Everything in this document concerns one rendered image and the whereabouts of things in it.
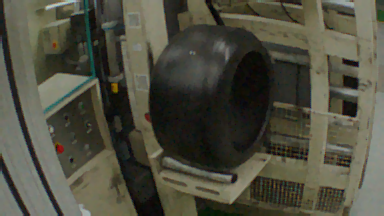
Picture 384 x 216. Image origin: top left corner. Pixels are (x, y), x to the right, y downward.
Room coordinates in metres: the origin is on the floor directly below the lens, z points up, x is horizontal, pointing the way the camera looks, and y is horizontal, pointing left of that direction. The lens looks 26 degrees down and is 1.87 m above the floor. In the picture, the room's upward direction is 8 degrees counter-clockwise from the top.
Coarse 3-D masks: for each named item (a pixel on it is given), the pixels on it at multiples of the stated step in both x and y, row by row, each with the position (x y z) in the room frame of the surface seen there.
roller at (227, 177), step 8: (168, 160) 1.48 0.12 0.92; (176, 160) 1.47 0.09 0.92; (176, 168) 1.44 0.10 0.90; (184, 168) 1.42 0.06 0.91; (192, 168) 1.40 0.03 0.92; (200, 168) 1.39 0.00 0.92; (200, 176) 1.38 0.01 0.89; (208, 176) 1.35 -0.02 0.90; (216, 176) 1.33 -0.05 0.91; (224, 176) 1.31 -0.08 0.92; (232, 176) 1.29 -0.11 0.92
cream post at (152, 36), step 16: (128, 0) 1.62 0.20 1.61; (144, 0) 1.58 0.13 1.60; (160, 0) 1.66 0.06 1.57; (144, 16) 1.57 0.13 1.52; (160, 16) 1.65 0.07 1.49; (128, 32) 1.63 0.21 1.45; (144, 32) 1.58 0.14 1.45; (160, 32) 1.64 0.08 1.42; (128, 48) 1.64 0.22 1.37; (144, 48) 1.58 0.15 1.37; (160, 48) 1.63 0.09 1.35; (144, 64) 1.59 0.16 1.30; (144, 96) 1.61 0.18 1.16; (144, 112) 1.62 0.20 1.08; (144, 128) 1.63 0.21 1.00; (160, 192) 1.64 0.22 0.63; (176, 192) 1.57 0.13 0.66; (176, 208) 1.59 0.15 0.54; (192, 208) 1.64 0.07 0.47
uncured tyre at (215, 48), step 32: (192, 32) 1.47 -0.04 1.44; (224, 32) 1.42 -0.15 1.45; (160, 64) 1.39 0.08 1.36; (192, 64) 1.32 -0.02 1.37; (224, 64) 1.30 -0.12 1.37; (256, 64) 1.67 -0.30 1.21; (160, 96) 1.32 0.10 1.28; (192, 96) 1.25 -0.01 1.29; (224, 96) 1.26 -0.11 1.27; (256, 96) 1.66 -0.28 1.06; (160, 128) 1.31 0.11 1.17; (192, 128) 1.23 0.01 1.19; (224, 128) 1.24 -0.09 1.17; (256, 128) 1.56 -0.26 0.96; (192, 160) 1.28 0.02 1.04; (224, 160) 1.25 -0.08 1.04
